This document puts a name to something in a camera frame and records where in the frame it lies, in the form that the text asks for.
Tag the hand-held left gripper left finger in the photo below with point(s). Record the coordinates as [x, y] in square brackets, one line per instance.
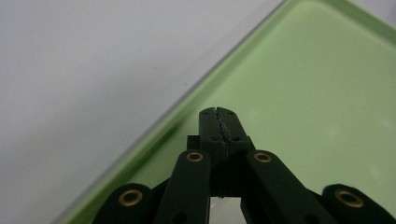
[210, 130]

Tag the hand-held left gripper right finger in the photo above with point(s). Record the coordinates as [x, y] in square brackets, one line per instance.
[236, 137]

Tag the light green plastic tray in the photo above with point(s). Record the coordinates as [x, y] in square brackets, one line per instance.
[295, 77]

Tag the lavender table mat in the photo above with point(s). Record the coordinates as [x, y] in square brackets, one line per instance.
[77, 77]

